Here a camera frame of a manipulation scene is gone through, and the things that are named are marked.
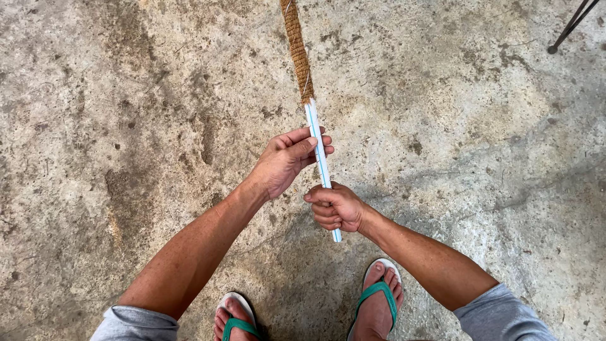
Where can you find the person's right hand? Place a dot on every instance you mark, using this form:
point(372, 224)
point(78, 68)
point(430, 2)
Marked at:
point(343, 211)

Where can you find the person's left hand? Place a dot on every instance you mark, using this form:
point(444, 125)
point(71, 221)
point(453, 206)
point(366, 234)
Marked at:
point(277, 165)

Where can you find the coir white plastic pole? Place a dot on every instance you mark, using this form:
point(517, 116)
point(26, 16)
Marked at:
point(298, 52)

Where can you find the white green right flip-flop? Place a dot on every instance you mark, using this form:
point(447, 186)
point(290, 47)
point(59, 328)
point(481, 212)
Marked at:
point(378, 290)

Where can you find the white green flip-flop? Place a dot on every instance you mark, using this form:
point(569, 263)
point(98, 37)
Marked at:
point(378, 290)
point(239, 326)

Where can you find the person's right foot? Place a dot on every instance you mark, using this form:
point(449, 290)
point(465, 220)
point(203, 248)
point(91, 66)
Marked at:
point(374, 317)

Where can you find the person's foot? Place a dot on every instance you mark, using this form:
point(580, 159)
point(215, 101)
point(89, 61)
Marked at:
point(374, 317)
point(232, 315)

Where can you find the person's left foot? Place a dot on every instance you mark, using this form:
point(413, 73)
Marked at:
point(232, 315)

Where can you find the white green left flip-flop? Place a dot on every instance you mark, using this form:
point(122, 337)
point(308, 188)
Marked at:
point(239, 326)

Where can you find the person's grey right sleeve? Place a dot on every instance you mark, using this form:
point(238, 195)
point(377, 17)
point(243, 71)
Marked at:
point(502, 317)

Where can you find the person's grey sleeve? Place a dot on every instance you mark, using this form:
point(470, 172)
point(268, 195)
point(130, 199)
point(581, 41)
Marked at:
point(135, 326)
point(502, 317)

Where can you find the person's grey left sleeve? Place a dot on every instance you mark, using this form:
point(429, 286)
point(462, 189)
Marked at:
point(135, 326)

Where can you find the dark metal stand legs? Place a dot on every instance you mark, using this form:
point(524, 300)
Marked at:
point(570, 26)

